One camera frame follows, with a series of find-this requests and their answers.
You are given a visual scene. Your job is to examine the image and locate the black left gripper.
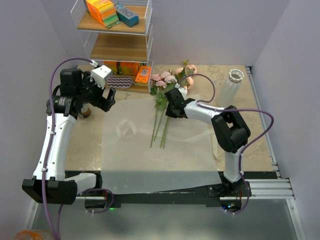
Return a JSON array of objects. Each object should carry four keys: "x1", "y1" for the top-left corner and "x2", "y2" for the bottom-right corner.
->
[{"x1": 77, "y1": 71, "x2": 116, "y2": 112}]

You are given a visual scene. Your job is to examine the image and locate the pink rose stem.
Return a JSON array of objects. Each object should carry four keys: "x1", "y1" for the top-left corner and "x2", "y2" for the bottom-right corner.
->
[{"x1": 159, "y1": 59, "x2": 198, "y2": 150}]

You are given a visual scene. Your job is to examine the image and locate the cream printed ribbon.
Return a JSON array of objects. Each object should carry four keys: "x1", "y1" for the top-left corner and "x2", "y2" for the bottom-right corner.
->
[{"x1": 115, "y1": 119, "x2": 222, "y2": 163}]

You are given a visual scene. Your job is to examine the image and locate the white bouquet wrapping paper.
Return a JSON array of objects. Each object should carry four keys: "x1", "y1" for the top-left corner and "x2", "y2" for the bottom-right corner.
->
[{"x1": 101, "y1": 97, "x2": 221, "y2": 195}]

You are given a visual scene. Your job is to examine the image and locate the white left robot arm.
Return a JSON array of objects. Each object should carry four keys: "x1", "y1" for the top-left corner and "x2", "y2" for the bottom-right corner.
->
[{"x1": 22, "y1": 65, "x2": 116, "y2": 205}]

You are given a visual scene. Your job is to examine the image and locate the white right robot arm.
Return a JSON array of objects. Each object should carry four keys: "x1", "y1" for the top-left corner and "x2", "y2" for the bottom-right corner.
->
[{"x1": 164, "y1": 88, "x2": 251, "y2": 197}]

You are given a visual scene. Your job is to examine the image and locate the white ribbed vase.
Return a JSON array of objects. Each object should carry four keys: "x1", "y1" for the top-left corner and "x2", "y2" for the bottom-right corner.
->
[{"x1": 216, "y1": 69, "x2": 244, "y2": 108}]

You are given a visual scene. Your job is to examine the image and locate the purple wavy scrub pad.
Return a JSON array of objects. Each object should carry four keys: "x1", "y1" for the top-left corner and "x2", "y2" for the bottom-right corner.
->
[{"x1": 106, "y1": 76, "x2": 136, "y2": 89}]

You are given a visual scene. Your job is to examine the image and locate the brown tin can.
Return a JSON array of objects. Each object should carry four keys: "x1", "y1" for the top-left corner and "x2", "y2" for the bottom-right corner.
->
[{"x1": 78, "y1": 104, "x2": 92, "y2": 119}]

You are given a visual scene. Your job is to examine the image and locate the pink rose bunch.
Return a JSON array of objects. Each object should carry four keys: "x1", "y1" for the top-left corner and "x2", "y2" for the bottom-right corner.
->
[{"x1": 150, "y1": 70, "x2": 177, "y2": 147}]

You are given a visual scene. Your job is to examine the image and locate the orange sponge box left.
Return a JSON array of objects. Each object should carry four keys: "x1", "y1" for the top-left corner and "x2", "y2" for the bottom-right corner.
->
[{"x1": 103, "y1": 61, "x2": 119, "y2": 75}]

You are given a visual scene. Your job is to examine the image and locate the orange sponge box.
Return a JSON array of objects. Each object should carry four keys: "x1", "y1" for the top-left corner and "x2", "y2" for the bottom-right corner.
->
[
  {"x1": 119, "y1": 62, "x2": 141, "y2": 75},
  {"x1": 103, "y1": 61, "x2": 119, "y2": 75},
  {"x1": 135, "y1": 65, "x2": 152, "y2": 86}
]

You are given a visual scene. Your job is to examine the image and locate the orange sponge box middle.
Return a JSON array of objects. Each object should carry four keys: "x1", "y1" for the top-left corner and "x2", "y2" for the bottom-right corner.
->
[{"x1": 119, "y1": 62, "x2": 141, "y2": 75}]

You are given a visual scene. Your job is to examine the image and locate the orange sponge box right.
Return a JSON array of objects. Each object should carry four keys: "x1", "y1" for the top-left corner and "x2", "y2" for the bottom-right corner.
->
[{"x1": 135, "y1": 65, "x2": 152, "y2": 86}]

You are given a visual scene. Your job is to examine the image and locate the blue RIO box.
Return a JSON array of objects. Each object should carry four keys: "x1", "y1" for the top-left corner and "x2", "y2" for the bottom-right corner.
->
[{"x1": 114, "y1": 2, "x2": 139, "y2": 28}]

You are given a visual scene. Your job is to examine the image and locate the orange sponge pack top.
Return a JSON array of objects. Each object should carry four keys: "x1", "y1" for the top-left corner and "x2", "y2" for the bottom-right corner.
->
[{"x1": 85, "y1": 0, "x2": 120, "y2": 29}]

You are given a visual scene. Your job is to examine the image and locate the orange plastic bottle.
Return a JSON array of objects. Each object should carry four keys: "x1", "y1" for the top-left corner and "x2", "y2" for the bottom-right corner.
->
[{"x1": 13, "y1": 229, "x2": 55, "y2": 240}]

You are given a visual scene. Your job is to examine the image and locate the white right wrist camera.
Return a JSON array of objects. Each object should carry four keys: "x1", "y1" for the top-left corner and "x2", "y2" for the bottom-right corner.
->
[{"x1": 175, "y1": 83, "x2": 188, "y2": 100}]

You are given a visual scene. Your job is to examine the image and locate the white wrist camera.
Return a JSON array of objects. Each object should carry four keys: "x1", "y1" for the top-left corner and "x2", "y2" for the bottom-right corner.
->
[
  {"x1": 90, "y1": 65, "x2": 113, "y2": 89},
  {"x1": 175, "y1": 83, "x2": 188, "y2": 100}
]

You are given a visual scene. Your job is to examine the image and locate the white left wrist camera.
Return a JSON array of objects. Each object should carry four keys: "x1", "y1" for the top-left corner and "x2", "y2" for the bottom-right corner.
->
[{"x1": 90, "y1": 65, "x2": 113, "y2": 89}]

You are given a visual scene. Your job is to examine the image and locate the white wire wooden shelf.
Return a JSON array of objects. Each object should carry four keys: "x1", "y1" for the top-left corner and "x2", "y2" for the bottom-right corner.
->
[{"x1": 70, "y1": 0, "x2": 155, "y2": 94}]

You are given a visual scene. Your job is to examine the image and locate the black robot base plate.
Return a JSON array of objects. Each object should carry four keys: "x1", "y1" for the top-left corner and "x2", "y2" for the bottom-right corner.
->
[{"x1": 66, "y1": 169, "x2": 253, "y2": 210}]

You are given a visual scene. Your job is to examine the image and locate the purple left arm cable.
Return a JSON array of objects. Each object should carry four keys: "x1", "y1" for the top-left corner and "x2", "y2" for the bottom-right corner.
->
[{"x1": 41, "y1": 57, "x2": 115, "y2": 240}]

